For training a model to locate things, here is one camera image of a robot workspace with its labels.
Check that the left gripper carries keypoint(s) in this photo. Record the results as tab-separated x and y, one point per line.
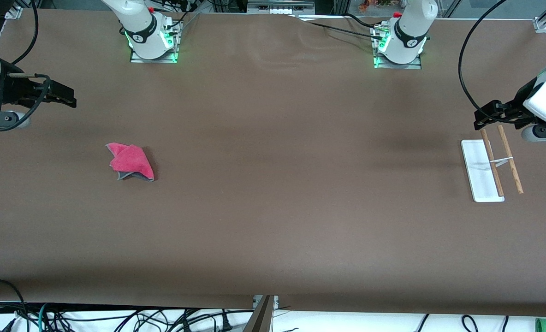
518	109

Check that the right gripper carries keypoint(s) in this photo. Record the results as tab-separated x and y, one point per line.
13	89

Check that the pink and grey towel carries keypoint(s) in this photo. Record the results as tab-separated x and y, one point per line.
130	161

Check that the wooden chopsticks pair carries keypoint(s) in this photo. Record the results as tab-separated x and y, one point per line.
478	170

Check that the white power strip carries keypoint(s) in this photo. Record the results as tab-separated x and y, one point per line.
280	5

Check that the brown table cover sheet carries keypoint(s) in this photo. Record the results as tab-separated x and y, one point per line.
273	230

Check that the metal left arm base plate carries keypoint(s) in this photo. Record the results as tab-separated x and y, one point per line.
411	66

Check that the aluminium frame corner bracket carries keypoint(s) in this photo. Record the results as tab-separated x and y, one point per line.
14	12
543	25

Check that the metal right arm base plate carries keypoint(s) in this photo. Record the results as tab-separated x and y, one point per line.
162	59

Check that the metal frame post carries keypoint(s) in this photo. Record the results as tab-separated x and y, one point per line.
261	318

